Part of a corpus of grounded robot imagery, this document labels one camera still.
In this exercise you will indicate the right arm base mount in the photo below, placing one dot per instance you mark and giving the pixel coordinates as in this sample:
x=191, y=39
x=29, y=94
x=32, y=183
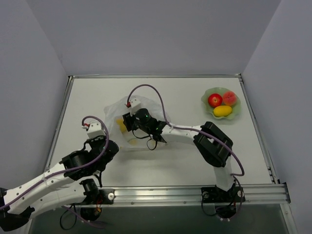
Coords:
x=227, y=204

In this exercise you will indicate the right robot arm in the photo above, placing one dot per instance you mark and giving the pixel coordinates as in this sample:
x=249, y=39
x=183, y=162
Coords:
x=212, y=143

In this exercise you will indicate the white plastic bag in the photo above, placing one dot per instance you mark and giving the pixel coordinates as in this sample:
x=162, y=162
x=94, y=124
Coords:
x=136, y=140

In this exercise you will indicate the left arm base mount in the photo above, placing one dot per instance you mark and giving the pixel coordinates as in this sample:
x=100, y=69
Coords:
x=95, y=196

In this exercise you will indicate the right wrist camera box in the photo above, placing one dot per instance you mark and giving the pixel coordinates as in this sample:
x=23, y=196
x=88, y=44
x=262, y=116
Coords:
x=134, y=105

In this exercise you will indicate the pale yellow fake pear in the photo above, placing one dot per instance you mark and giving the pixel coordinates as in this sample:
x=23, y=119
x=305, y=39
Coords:
x=121, y=125

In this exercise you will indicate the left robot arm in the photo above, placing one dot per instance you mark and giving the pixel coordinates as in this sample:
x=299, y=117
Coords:
x=68, y=182

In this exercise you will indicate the red fake apple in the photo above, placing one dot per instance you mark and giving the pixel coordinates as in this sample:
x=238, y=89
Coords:
x=215, y=100

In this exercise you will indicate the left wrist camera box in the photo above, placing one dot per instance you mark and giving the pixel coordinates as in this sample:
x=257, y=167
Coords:
x=93, y=129

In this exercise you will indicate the aluminium front rail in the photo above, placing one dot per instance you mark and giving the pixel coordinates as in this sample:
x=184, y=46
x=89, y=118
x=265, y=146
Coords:
x=162, y=196

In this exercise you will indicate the yellow fake mango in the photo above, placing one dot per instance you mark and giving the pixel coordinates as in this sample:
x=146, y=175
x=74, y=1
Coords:
x=222, y=111

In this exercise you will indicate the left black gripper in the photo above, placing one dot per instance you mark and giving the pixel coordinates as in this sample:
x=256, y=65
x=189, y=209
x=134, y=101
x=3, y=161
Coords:
x=93, y=140

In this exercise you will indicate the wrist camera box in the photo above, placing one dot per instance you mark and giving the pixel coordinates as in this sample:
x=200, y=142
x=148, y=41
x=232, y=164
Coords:
x=93, y=129
x=134, y=105

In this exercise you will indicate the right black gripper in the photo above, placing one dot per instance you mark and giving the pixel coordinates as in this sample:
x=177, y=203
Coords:
x=127, y=120

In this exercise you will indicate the orange fake peach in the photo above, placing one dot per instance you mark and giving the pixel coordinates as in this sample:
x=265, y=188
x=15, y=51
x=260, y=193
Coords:
x=229, y=98

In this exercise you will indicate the green wavy glass bowl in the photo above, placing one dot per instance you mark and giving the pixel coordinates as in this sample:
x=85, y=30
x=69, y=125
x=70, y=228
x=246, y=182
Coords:
x=220, y=90

